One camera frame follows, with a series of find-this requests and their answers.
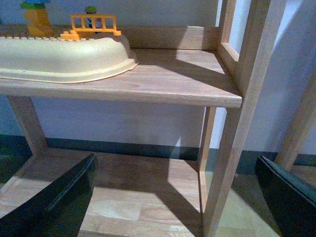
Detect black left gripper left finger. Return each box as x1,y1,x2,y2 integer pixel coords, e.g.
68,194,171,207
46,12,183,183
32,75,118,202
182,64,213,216
0,154,97,237

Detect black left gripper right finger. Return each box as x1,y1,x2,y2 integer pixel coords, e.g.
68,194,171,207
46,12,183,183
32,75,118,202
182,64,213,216
255,156,316,237

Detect left wooden shelf unit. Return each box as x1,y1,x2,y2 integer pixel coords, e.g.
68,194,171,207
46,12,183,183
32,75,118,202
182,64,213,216
0,0,286,237

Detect yellow toy block tower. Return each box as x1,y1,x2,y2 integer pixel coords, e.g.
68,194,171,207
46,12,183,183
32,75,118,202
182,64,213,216
20,0,55,37

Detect orange toy fence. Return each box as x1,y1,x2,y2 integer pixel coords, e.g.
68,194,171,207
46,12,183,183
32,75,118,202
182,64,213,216
60,14,121,41

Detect small toy figure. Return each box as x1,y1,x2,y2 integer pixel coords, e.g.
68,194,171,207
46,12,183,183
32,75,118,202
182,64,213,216
84,5,102,35

